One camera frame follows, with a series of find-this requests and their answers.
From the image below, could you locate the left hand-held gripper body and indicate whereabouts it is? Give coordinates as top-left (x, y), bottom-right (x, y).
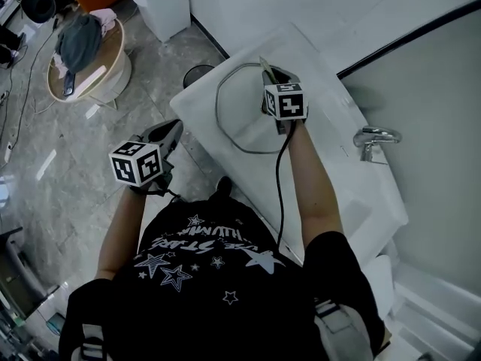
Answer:
top-left (107, 135), bottom-right (174, 197)

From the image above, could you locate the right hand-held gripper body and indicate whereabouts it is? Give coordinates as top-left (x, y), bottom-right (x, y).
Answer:
top-left (260, 82), bottom-right (310, 135)

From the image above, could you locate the person's right forearm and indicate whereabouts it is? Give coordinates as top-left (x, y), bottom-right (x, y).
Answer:
top-left (287, 120), bottom-right (345, 257)

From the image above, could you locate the person's left forearm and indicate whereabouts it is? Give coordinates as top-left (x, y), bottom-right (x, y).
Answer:
top-left (94, 188), bottom-right (150, 281)

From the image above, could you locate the black mesh waste bin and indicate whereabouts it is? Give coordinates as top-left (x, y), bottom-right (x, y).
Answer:
top-left (183, 64), bottom-right (216, 89)

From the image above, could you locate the round beige basket table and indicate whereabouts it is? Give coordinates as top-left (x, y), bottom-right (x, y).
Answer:
top-left (47, 17), bottom-right (133, 105)

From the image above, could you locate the chrome faucet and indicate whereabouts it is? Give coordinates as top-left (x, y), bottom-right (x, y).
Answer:
top-left (352, 125), bottom-right (403, 163)

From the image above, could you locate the white vanity sink cabinet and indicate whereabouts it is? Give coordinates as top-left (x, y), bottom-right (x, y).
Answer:
top-left (168, 21), bottom-right (410, 266)

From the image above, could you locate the black smartphone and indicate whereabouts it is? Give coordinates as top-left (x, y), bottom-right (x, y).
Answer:
top-left (62, 71), bottom-right (76, 97)

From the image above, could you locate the grey cloth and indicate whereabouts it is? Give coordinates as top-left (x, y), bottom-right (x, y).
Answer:
top-left (55, 13), bottom-right (103, 75)

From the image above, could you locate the white water dispenser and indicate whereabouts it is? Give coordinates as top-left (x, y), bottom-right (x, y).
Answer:
top-left (126, 0), bottom-right (192, 44)

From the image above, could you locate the pink cloth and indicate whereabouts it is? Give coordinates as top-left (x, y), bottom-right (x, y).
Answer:
top-left (89, 8), bottom-right (117, 33)

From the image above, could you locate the black metal stand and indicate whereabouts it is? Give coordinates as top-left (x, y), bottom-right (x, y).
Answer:
top-left (0, 226), bottom-right (61, 317)

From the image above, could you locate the black star-print shirt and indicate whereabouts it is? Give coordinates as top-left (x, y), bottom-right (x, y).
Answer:
top-left (58, 177), bottom-right (386, 361)

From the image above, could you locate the black bucket chair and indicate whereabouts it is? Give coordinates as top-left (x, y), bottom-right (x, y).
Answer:
top-left (20, 0), bottom-right (57, 25)

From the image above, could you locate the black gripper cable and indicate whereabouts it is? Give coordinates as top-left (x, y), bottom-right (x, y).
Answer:
top-left (275, 120), bottom-right (298, 247)

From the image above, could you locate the black floor cable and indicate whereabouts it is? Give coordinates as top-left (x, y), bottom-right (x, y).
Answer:
top-left (0, 20), bottom-right (57, 146)

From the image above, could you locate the grey harness strap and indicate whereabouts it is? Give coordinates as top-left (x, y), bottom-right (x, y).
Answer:
top-left (313, 301), bottom-right (371, 361)
top-left (78, 323), bottom-right (110, 361)

